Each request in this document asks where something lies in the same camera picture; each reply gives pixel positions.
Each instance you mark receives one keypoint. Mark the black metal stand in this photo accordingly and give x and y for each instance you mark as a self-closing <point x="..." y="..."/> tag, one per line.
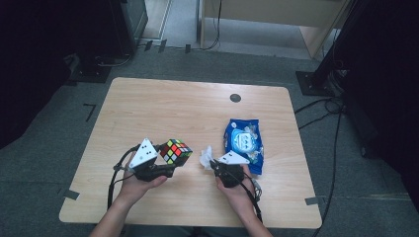
<point x="313" y="84"/>

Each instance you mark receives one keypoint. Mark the person's right hand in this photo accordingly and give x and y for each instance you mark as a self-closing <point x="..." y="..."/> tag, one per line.
<point x="242" y="200"/>

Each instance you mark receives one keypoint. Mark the dark round table grommet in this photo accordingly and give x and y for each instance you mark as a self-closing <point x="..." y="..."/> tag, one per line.
<point x="235" y="98"/>

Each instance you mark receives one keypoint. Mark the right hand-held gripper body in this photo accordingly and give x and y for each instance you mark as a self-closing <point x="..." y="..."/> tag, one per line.
<point x="230" y="174"/>

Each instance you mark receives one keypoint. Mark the white wet wipe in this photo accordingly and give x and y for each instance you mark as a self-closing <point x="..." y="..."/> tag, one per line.
<point x="206" y="157"/>

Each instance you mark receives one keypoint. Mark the person's left hand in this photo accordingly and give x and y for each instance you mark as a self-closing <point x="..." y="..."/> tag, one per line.
<point x="133" y="191"/>

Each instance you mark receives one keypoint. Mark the person's legs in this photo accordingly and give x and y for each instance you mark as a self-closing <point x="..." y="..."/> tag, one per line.
<point x="171" y="232"/>

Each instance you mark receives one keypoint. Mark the light wooden cabinet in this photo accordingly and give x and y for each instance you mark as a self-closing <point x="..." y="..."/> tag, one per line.
<point x="263" y="10"/>

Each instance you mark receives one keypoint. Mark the dark cabinet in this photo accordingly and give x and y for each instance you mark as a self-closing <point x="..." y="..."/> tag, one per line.
<point x="131" y="19"/>

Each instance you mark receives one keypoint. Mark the dark curtain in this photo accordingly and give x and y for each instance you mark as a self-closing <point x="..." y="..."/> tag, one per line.
<point x="388" y="82"/>
<point x="33" y="49"/>

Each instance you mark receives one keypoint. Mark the black floor tape strip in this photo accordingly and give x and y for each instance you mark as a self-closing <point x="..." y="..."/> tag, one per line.
<point x="162" y="46"/>
<point x="187" y="48"/>
<point x="148" y="45"/>

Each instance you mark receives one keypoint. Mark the black flat stand base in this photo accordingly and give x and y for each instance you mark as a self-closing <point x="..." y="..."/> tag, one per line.
<point x="90" y="75"/>

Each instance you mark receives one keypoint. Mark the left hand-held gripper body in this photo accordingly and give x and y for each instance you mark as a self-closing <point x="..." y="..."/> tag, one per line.
<point x="143" y="154"/>

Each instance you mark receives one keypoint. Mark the blue snack bag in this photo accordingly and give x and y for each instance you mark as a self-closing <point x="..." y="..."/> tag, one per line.
<point x="243" y="138"/>

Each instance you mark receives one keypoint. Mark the multicoloured puzzle cube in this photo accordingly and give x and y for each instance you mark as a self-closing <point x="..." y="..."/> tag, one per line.
<point x="176" y="152"/>

